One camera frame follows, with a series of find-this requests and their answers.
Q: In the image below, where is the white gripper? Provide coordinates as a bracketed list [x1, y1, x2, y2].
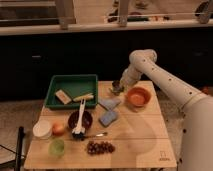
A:
[120, 65, 142, 91]

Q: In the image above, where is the orange bowl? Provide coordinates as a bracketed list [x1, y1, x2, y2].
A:
[126, 87, 151, 107]

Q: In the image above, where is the bunch of purple grapes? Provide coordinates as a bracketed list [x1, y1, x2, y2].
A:
[86, 141, 115, 155]

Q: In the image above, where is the green plastic tray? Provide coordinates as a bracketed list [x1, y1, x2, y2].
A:
[45, 74, 98, 110]

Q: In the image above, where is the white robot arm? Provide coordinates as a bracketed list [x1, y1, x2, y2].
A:
[120, 49, 213, 171]

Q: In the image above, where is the light green cup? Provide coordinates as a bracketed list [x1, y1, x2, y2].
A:
[49, 139, 64, 156]

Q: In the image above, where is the grey-blue cloth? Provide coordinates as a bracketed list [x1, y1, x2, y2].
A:
[98, 98, 121, 110]

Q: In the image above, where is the blue sponge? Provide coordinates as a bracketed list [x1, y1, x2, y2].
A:
[99, 110, 118, 127]

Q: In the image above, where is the black chair frame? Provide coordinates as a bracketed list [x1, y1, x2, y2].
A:
[0, 127, 26, 171]

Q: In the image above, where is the small metal cup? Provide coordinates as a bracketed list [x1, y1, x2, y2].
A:
[112, 80, 123, 96]

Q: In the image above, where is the small metal knife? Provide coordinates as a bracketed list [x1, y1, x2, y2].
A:
[85, 132, 108, 138]

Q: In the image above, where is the white plastic cup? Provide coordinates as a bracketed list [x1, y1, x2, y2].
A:
[33, 120, 52, 139]

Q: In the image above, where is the orange fruit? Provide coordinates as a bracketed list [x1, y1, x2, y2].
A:
[52, 122, 65, 136]

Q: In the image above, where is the dark maroon bowl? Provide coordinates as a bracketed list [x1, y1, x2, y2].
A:
[67, 110, 94, 132]

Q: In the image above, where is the tan sponge block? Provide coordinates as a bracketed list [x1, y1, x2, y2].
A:
[55, 90, 71, 104]

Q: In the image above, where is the yellow corn cob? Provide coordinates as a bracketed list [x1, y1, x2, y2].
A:
[73, 93, 94, 102]

